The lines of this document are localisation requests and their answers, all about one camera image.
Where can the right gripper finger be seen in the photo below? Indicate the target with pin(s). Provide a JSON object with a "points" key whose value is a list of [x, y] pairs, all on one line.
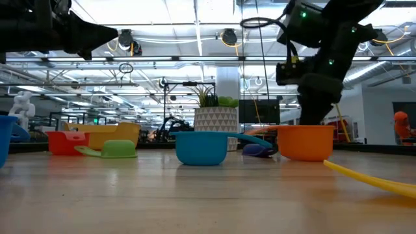
{"points": [[315, 115]]}

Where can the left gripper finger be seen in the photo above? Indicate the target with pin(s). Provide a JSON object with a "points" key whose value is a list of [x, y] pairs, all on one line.
{"points": [[87, 34]]}

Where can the orange measuring cup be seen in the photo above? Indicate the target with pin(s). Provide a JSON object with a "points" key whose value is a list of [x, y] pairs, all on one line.
{"points": [[305, 143]]}

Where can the small purple measuring cup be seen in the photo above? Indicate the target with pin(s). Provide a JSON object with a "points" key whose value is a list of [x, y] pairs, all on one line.
{"points": [[256, 151]]}

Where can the yellow measuring cup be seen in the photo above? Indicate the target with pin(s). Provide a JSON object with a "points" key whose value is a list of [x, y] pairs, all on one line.
{"points": [[390, 185]]}

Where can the red measuring cup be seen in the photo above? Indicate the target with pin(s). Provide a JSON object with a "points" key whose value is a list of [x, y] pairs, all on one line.
{"points": [[65, 144]]}

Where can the large blue measuring cup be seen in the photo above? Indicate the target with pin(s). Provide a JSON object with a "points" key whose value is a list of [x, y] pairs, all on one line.
{"points": [[6, 139]]}

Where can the green measuring cup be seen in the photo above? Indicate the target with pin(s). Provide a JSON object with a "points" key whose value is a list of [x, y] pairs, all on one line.
{"points": [[118, 149]]}

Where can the light blue measuring cup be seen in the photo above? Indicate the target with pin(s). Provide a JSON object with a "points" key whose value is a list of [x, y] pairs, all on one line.
{"points": [[196, 148]]}

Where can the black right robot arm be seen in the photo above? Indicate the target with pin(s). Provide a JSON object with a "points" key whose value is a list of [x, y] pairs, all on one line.
{"points": [[341, 35]]}

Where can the yellow plastic basket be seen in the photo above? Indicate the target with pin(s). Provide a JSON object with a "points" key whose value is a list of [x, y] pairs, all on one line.
{"points": [[110, 135]]}

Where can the red storage rack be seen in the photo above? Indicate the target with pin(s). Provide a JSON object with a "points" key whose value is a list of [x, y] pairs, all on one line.
{"points": [[338, 128]]}

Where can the black screen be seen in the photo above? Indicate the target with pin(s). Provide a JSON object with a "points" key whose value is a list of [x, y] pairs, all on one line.
{"points": [[260, 112]]}

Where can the white robot figure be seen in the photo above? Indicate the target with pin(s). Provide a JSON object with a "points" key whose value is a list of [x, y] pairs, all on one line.
{"points": [[22, 109]]}

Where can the succulent in patterned pot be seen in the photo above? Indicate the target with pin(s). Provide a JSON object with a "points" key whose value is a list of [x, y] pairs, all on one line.
{"points": [[216, 122]]}

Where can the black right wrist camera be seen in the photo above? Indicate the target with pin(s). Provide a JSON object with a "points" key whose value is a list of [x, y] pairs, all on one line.
{"points": [[289, 73]]}

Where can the black metal stand frame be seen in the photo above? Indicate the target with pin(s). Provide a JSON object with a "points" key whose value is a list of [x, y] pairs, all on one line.
{"points": [[190, 83]]}

